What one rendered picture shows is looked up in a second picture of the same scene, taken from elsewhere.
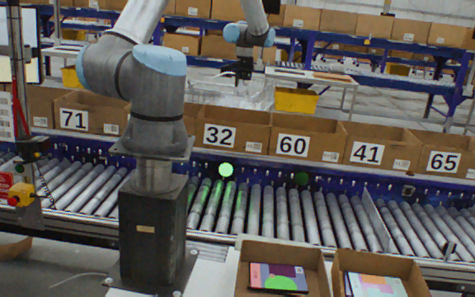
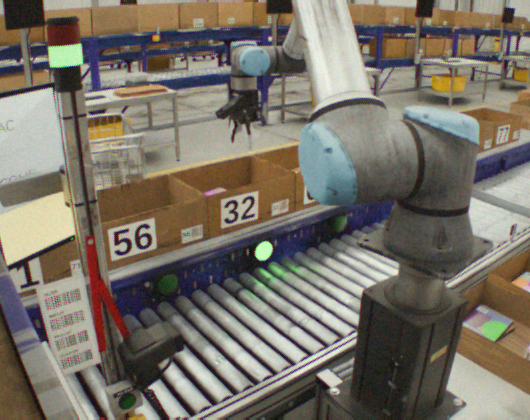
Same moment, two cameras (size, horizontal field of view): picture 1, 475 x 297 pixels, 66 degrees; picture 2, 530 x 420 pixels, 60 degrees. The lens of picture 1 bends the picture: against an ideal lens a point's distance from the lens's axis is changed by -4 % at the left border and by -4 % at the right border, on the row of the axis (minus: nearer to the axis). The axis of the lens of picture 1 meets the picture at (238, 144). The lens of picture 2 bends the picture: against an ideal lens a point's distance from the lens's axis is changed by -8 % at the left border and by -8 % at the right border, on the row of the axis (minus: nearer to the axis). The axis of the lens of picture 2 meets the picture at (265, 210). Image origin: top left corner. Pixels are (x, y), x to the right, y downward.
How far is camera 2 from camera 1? 1.22 m
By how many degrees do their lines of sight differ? 37
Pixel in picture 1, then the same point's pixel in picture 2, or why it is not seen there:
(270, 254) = not seen: hidden behind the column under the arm
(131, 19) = (360, 72)
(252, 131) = (277, 187)
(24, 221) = not seen: outside the picture
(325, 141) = not seen: hidden behind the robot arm
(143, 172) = (437, 285)
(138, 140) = (458, 245)
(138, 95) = (455, 184)
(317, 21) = (89, 24)
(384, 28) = (170, 17)
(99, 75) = (389, 174)
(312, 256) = (480, 291)
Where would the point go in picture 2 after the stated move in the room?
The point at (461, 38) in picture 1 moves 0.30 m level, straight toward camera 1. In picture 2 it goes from (250, 14) to (254, 15)
